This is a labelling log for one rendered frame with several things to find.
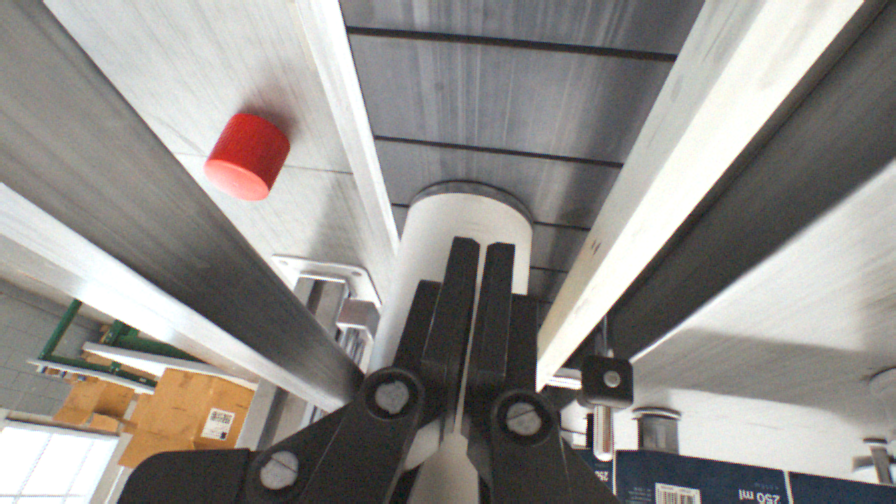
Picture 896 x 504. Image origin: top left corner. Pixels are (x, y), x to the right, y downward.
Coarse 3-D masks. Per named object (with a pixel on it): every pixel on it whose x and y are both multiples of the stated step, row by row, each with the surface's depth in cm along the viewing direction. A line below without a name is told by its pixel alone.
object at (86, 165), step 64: (0, 0) 3; (0, 64) 3; (64, 64) 3; (0, 128) 3; (64, 128) 3; (128, 128) 4; (0, 192) 3; (64, 192) 4; (128, 192) 4; (192, 192) 5; (64, 256) 4; (128, 256) 4; (192, 256) 5; (256, 256) 7; (192, 320) 6; (256, 320) 7; (320, 384) 10
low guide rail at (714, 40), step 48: (720, 0) 7; (768, 0) 5; (816, 0) 5; (720, 48) 6; (768, 48) 6; (816, 48) 6; (672, 96) 8; (720, 96) 7; (768, 96) 6; (672, 144) 8; (720, 144) 7; (624, 192) 10; (672, 192) 9; (624, 240) 11; (576, 288) 15; (624, 288) 13; (576, 336) 17
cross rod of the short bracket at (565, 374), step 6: (558, 372) 27; (564, 372) 27; (570, 372) 27; (576, 372) 27; (582, 372) 27; (552, 378) 26; (558, 378) 26; (564, 378) 26; (570, 378) 26; (576, 378) 26; (582, 378) 26; (546, 384) 27; (552, 384) 27; (558, 384) 27; (564, 384) 26; (570, 384) 26; (576, 384) 26
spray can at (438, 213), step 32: (448, 192) 15; (480, 192) 15; (416, 224) 15; (448, 224) 14; (480, 224) 14; (512, 224) 15; (416, 256) 14; (480, 256) 14; (512, 288) 14; (384, 320) 14; (384, 352) 13; (448, 448) 11; (448, 480) 11
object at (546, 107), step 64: (384, 0) 10; (448, 0) 10; (512, 0) 9; (576, 0) 9; (640, 0) 9; (704, 0) 9; (384, 64) 11; (448, 64) 11; (512, 64) 11; (576, 64) 10; (640, 64) 10; (384, 128) 14; (448, 128) 13; (512, 128) 13; (576, 128) 12; (640, 128) 12; (512, 192) 15; (576, 192) 15; (576, 256) 18
